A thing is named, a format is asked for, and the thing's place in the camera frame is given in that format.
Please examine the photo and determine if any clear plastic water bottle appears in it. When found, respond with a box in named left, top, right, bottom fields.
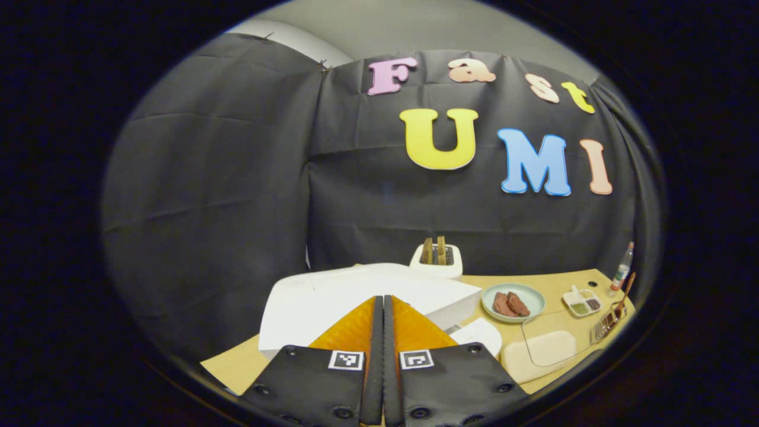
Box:
left=606, top=241, right=635, bottom=298

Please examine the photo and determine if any white toaster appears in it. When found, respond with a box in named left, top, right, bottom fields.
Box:
left=409, top=243, right=463, bottom=279

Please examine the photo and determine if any pale green plate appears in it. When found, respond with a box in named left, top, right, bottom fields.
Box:
left=481, top=283, right=546, bottom=323

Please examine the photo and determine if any metal wire chopstick holder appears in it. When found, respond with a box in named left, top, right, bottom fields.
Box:
left=590, top=307, right=628, bottom=345

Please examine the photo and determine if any black backdrop cloth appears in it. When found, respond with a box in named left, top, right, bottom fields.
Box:
left=101, top=33, right=662, bottom=380

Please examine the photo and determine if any white rice cooker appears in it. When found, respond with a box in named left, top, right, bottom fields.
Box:
left=259, top=263, right=503, bottom=359

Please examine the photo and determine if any white divided bean dish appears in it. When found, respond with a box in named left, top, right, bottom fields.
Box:
left=562, top=285, right=603, bottom=318

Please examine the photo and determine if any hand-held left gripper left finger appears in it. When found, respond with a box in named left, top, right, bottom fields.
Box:
left=240, top=295, right=385, bottom=426

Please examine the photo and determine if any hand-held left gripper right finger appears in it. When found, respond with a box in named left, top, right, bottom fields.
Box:
left=384, top=295, right=530, bottom=426

